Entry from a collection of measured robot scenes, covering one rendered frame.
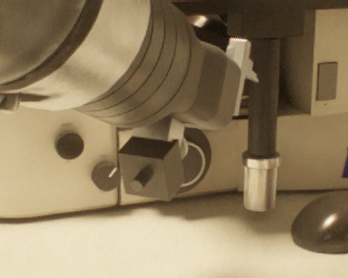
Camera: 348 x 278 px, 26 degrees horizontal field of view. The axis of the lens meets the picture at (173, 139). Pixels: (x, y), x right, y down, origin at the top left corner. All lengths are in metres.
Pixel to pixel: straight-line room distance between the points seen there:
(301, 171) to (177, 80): 0.34
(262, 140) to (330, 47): 0.13
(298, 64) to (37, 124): 0.26
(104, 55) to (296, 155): 0.42
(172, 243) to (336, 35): 0.25
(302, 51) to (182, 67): 0.35
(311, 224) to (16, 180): 0.24
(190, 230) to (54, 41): 0.37
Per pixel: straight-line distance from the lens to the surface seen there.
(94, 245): 0.62
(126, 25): 0.33
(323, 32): 0.72
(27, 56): 0.29
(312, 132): 0.73
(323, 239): 0.61
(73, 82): 0.32
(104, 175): 0.65
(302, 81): 0.74
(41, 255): 0.61
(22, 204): 0.66
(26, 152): 0.65
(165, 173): 0.44
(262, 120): 0.63
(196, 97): 0.43
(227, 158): 0.70
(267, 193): 0.65
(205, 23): 0.74
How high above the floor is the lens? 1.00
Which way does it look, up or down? 16 degrees down
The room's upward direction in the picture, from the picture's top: straight up
